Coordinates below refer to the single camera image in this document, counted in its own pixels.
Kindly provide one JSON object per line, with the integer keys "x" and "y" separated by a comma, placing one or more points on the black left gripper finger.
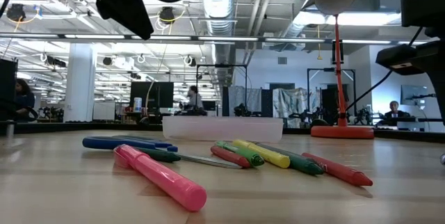
{"x": 121, "y": 1}

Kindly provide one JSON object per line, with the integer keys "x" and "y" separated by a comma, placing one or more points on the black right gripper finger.
{"x": 441, "y": 92}

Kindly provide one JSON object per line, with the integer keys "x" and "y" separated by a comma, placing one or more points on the long red crayon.
{"x": 340, "y": 171}

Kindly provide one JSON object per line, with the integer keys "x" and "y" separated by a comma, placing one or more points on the dark green marker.
{"x": 302, "y": 164}

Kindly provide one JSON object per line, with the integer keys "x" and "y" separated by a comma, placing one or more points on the dark green crayon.
{"x": 160, "y": 155}

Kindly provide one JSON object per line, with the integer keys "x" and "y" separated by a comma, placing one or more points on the yellow highlighter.
{"x": 271, "y": 156}

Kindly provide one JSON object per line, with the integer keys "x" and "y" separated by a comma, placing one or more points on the fat pink highlighter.
{"x": 163, "y": 178}

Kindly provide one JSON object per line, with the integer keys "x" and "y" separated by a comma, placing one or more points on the small red marker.
{"x": 231, "y": 157}

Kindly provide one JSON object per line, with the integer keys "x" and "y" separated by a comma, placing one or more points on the green highlighter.
{"x": 248, "y": 154}

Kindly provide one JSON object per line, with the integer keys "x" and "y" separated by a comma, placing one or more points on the black background robot arm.
{"x": 241, "y": 110}
{"x": 365, "y": 116}

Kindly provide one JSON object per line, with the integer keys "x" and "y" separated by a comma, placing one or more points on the translucent plastic supply box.
{"x": 222, "y": 130}

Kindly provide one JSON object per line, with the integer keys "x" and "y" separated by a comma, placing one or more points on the person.
{"x": 24, "y": 100}
{"x": 394, "y": 111}
{"x": 195, "y": 98}

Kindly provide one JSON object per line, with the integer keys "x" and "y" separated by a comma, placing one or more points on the white pillar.
{"x": 80, "y": 85}

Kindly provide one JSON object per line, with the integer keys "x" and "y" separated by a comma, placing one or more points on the black computer monitor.
{"x": 158, "y": 92}
{"x": 7, "y": 88}

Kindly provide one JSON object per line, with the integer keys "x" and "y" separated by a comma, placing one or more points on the black hanging panel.
{"x": 334, "y": 53}

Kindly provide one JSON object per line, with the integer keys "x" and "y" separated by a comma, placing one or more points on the white wipes canister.
{"x": 137, "y": 105}

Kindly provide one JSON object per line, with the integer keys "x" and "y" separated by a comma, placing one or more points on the red desk lamp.
{"x": 342, "y": 132}

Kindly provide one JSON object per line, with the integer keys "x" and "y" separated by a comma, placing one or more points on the long ceiling light strip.
{"x": 226, "y": 38}

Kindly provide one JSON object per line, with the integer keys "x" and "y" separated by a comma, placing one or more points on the white cabinet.
{"x": 103, "y": 111}

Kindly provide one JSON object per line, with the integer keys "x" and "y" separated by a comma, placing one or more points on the small black monitor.
{"x": 208, "y": 105}

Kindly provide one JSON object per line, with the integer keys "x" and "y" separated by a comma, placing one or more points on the silver tarp cover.
{"x": 295, "y": 102}

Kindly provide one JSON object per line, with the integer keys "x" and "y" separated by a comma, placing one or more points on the grey plastic curtain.
{"x": 248, "y": 97}

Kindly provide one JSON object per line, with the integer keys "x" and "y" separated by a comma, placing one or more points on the wall-mounted screen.
{"x": 413, "y": 93}

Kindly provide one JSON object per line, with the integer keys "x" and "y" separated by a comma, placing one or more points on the silver ventilation duct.
{"x": 217, "y": 8}

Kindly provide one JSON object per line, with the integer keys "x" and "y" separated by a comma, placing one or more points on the black metal frame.
{"x": 222, "y": 65}
{"x": 327, "y": 70}

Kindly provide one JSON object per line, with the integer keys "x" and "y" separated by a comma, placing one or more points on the black aluminium table frame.
{"x": 104, "y": 126}

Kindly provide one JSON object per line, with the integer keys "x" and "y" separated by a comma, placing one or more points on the wall vent grille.
{"x": 282, "y": 60}

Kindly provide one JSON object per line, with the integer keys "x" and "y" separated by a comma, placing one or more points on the silver metal post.
{"x": 9, "y": 130}

